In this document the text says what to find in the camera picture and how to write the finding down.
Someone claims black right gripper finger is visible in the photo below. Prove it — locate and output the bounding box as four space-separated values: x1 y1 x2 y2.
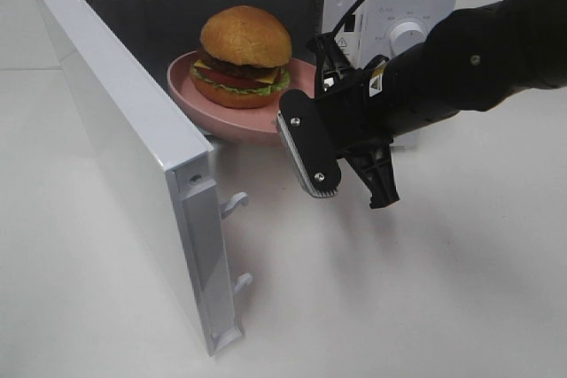
307 32 354 98
338 136 400 209

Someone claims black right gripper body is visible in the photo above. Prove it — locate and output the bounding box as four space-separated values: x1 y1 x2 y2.
309 54 443 158

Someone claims burger with lettuce and cheese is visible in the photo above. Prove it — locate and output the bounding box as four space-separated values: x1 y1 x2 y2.
190 5 292 109

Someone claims pink round plate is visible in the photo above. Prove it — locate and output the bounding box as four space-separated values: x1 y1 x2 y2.
167 50 315 145

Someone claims white microwave door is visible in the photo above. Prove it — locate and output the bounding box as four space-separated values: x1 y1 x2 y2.
37 0 252 355

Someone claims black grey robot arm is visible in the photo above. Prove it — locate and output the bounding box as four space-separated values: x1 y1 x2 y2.
305 0 566 209

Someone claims warning label sticker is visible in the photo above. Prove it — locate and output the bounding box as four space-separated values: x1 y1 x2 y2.
335 32 359 66

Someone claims upper white power knob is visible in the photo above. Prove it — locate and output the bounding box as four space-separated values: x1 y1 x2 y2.
388 19 427 57

